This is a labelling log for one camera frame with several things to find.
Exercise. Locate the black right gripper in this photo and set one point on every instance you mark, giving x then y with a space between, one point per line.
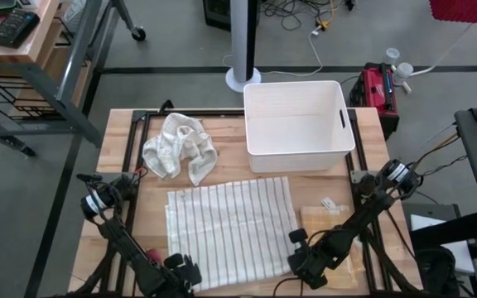
313 258

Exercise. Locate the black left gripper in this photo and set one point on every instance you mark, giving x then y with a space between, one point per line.
172 285

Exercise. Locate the white towel with red stripes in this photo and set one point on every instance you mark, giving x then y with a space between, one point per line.
230 232

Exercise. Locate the yellow checked towel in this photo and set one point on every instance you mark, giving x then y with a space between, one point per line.
317 219

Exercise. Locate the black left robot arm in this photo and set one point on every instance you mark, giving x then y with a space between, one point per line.
126 248

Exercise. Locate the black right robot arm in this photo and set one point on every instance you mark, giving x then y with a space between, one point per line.
367 207

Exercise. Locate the crumpled cream towel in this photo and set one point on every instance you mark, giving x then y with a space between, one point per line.
172 145

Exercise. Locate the black bag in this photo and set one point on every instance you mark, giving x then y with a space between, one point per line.
437 269

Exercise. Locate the white paper sheet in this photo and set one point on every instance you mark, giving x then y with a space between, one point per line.
462 252

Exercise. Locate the white perforated plastic basket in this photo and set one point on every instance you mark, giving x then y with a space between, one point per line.
296 124

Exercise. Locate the red tool bag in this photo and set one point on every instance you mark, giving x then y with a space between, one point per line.
375 91

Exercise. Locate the white plastic jar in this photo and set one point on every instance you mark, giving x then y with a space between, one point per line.
391 56
403 72

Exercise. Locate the white and black tower fan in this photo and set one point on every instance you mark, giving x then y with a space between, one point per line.
242 41

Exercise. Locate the black caster wheel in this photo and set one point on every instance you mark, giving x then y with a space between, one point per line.
138 34

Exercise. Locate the black box on floor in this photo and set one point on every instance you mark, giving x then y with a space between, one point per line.
215 12

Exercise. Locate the black keypad device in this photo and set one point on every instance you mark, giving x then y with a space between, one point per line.
15 27

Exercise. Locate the red ribbed panel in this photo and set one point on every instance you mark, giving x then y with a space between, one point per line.
466 10

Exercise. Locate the green tray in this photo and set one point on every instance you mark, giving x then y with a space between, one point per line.
2 5

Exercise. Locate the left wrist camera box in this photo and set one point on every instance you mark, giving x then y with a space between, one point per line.
173 260

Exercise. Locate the black aluminium table frame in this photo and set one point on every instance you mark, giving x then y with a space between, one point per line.
197 112

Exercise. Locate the wooden workbench with steel frame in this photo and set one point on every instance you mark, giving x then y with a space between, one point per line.
23 45

